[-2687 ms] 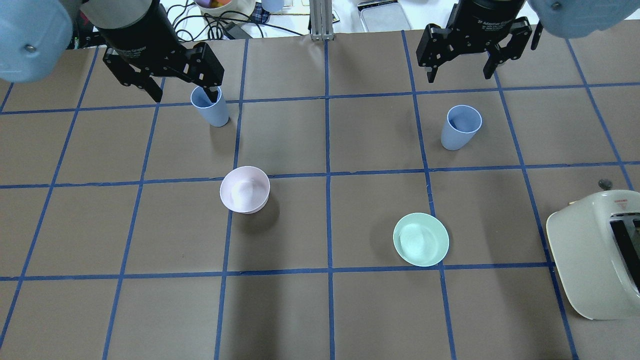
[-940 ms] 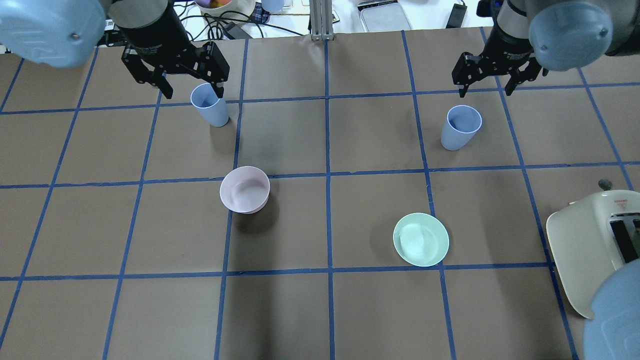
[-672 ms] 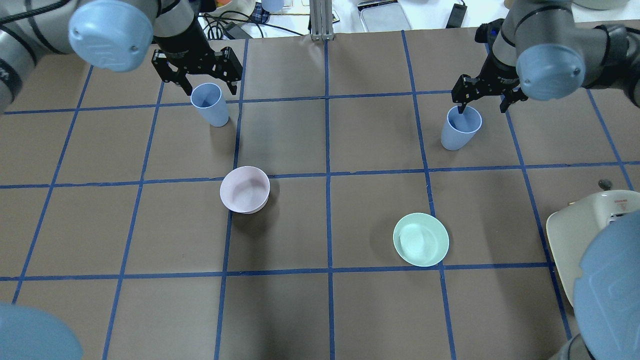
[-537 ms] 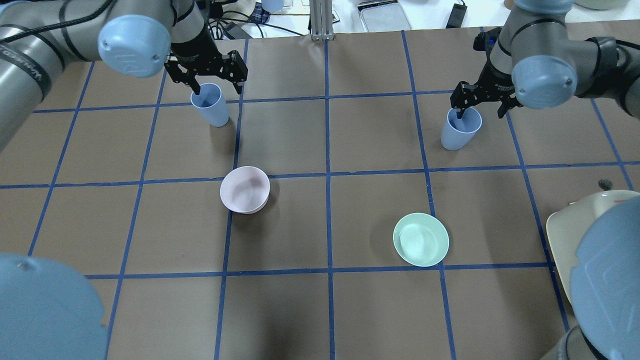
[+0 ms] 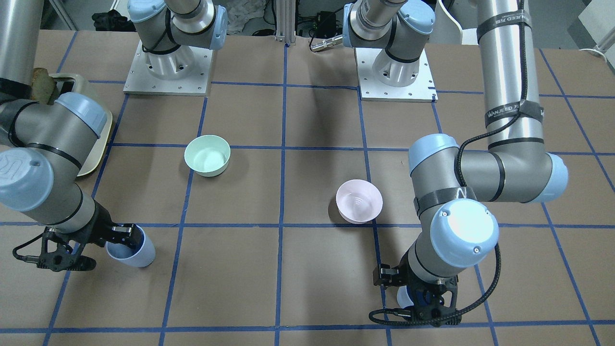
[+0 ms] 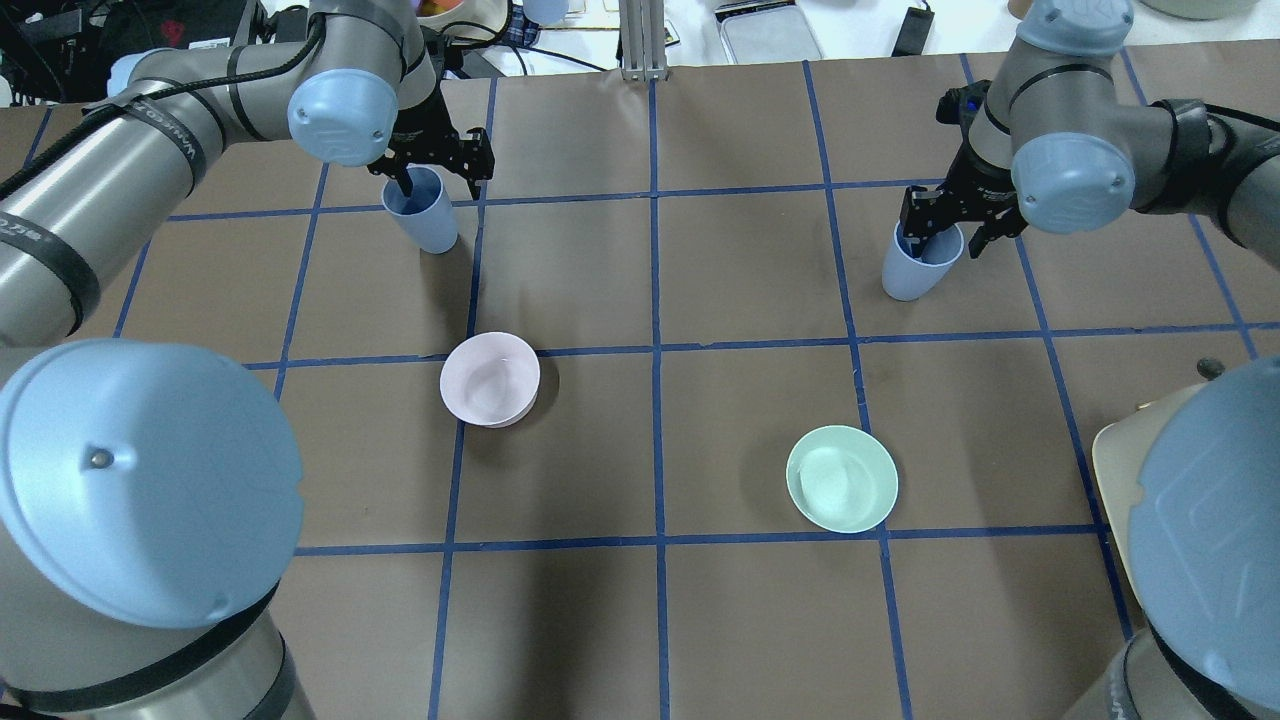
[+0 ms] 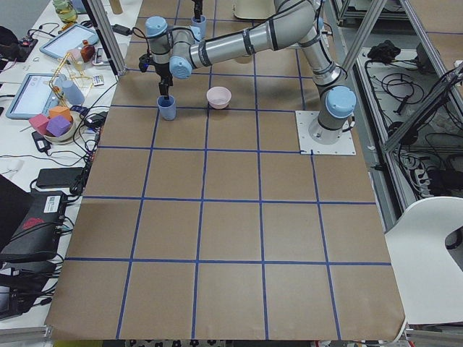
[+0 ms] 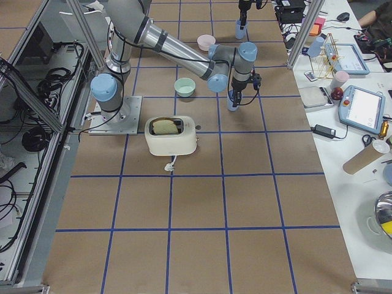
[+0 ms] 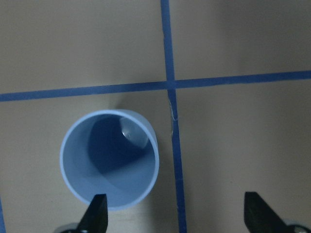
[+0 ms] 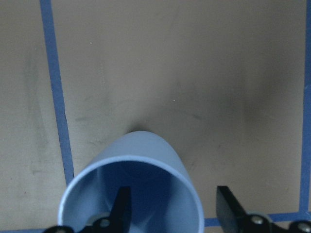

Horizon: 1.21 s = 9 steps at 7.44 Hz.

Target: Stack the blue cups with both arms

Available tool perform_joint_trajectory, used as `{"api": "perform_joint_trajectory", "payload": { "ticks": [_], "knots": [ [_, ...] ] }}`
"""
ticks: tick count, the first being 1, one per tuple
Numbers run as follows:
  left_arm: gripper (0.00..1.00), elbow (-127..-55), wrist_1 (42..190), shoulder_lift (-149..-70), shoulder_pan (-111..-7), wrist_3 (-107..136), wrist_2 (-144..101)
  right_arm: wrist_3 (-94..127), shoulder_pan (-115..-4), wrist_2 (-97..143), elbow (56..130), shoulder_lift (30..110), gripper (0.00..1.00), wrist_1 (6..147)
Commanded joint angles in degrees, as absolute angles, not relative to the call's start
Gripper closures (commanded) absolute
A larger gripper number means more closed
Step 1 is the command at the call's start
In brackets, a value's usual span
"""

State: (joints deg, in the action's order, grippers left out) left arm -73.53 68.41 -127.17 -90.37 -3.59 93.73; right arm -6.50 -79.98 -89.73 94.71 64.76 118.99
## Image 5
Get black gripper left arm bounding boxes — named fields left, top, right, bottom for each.
left=375, top=263, right=462, bottom=328

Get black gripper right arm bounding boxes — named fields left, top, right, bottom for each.
left=37, top=220, right=135, bottom=272

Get light blue plastic cup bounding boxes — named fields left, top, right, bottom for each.
left=105, top=224, right=156, bottom=268

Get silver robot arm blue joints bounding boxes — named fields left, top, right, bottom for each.
left=0, top=0, right=107, bottom=234

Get pink bowl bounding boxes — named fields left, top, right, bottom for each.
left=335, top=179, right=383, bottom=224

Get slice of toast bread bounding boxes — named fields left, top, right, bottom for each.
left=30, top=67, right=56, bottom=105

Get cream white toaster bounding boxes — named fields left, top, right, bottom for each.
left=34, top=72, right=114, bottom=178

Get mint green bowl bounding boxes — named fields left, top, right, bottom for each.
left=183, top=135, right=231, bottom=177

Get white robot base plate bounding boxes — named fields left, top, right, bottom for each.
left=123, top=42, right=215, bottom=96

